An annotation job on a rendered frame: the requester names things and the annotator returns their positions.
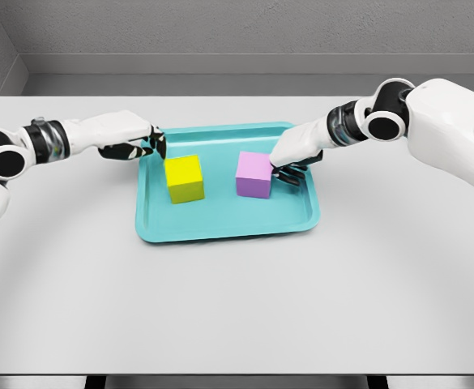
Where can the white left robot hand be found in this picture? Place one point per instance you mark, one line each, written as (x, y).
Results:
(117, 126)

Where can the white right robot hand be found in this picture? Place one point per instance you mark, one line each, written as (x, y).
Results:
(293, 144)

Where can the pink cube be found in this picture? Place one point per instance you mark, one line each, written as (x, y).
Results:
(253, 174)

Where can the yellow cube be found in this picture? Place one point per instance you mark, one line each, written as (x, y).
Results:
(184, 178)

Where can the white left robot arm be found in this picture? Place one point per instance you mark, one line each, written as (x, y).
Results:
(22, 154)

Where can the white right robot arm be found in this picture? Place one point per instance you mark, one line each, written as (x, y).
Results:
(423, 121)

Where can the teal tray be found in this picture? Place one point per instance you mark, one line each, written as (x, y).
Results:
(220, 219)

